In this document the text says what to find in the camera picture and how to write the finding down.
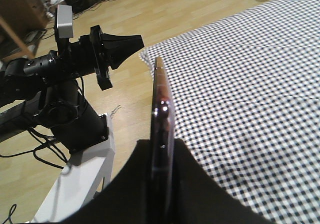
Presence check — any black white checkered bed sheet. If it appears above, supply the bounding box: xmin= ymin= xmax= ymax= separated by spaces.
xmin=140 ymin=0 xmax=320 ymax=223

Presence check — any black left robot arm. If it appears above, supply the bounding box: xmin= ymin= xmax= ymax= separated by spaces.
xmin=0 ymin=26 xmax=144 ymax=153

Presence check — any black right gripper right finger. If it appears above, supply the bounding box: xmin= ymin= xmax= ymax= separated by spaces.
xmin=173 ymin=139 xmax=271 ymax=223

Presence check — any black foldable phone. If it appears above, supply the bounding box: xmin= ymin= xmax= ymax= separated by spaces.
xmin=148 ymin=57 xmax=175 ymax=223

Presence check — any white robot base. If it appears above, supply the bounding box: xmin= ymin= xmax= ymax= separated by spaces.
xmin=31 ymin=113 xmax=115 ymax=223

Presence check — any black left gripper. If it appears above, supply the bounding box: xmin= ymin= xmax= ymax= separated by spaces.
xmin=89 ymin=25 xmax=144 ymax=90

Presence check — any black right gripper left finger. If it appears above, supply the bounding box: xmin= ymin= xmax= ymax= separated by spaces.
xmin=60 ymin=140 xmax=150 ymax=223

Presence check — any light wooden shelf unit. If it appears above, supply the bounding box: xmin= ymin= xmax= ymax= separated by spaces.
xmin=0 ymin=0 xmax=48 ymax=62

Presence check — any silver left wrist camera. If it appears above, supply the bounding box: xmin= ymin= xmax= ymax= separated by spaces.
xmin=55 ymin=5 xmax=74 ymax=39

